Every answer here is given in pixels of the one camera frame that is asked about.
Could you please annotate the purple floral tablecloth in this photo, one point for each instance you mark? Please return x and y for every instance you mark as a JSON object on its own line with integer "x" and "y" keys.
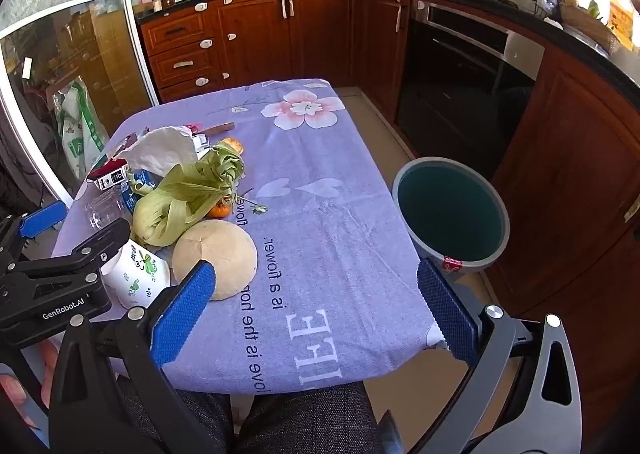
{"x": 310, "y": 159}

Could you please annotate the black kitchen countertop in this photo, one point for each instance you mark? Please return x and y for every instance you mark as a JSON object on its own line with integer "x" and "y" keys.
{"x": 575, "y": 34}

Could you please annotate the small plant stem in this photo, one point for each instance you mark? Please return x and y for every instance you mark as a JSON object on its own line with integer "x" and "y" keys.
{"x": 257, "y": 208}

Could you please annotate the orange peel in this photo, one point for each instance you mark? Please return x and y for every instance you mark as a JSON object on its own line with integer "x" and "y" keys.
{"x": 220, "y": 209}
{"x": 232, "y": 147}

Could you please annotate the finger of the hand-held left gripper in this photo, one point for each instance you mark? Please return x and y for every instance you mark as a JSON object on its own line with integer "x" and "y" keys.
{"x": 44, "y": 220}
{"x": 105, "y": 239}

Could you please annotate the built-in black oven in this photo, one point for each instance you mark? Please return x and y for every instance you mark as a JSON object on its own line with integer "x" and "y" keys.
{"x": 450, "y": 84}

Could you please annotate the wicker basket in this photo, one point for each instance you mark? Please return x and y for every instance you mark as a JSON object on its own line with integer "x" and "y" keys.
{"x": 590, "y": 27}

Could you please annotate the red white small box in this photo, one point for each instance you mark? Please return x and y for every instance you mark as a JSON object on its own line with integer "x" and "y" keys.
{"x": 110, "y": 178}

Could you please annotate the wooden kitchen cabinets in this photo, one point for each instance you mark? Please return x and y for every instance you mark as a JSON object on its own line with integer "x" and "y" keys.
{"x": 325, "y": 34}

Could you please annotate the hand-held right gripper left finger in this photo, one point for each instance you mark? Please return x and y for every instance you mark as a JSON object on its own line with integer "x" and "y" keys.
{"x": 185, "y": 314}

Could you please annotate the clear plastic bottle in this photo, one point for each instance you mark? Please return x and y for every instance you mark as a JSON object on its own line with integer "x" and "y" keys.
{"x": 105, "y": 209}

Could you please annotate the person's left hand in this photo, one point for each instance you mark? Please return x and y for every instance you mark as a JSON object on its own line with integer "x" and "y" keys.
{"x": 12, "y": 396}

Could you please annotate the glass sliding door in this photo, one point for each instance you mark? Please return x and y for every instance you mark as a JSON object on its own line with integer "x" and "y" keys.
{"x": 50, "y": 59}

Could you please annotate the wooden cabinet drawer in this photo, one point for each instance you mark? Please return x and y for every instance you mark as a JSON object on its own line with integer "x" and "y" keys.
{"x": 175, "y": 29}
{"x": 185, "y": 64}
{"x": 190, "y": 89}

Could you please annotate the green white plastic bag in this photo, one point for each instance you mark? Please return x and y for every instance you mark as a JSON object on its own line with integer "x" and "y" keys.
{"x": 80, "y": 134}

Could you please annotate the green corn husks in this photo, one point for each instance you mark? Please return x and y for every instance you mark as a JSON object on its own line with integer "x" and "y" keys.
{"x": 175, "y": 204}

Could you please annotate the white green-print paper cup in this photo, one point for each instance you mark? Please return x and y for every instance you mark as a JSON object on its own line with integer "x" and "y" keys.
{"x": 137, "y": 279}

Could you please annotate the grey teal bin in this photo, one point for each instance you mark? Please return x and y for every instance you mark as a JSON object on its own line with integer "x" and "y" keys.
{"x": 450, "y": 214}

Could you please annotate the person's grey trouser legs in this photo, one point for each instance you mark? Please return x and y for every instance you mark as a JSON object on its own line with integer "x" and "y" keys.
{"x": 300, "y": 419}

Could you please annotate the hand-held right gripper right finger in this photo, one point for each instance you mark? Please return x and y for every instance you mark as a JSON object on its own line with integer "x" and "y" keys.
{"x": 447, "y": 309}

